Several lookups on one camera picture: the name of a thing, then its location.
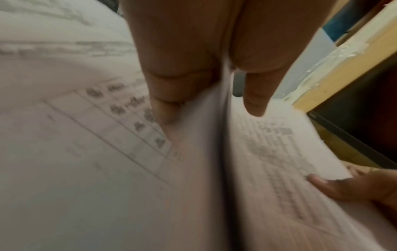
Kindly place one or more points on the person's left hand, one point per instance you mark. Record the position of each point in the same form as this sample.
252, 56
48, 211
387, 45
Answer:
192, 36

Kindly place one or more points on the grey divider panel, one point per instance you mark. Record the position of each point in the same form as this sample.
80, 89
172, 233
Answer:
304, 61

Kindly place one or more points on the brown cardboard panel white tape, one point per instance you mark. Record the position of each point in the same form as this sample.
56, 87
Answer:
356, 63

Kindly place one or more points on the pile of printed papers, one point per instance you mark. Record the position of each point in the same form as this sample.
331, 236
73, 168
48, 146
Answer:
77, 171

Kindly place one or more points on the person's right hand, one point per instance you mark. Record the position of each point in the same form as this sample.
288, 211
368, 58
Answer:
366, 188

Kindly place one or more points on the black monitor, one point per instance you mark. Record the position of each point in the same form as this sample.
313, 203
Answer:
366, 115

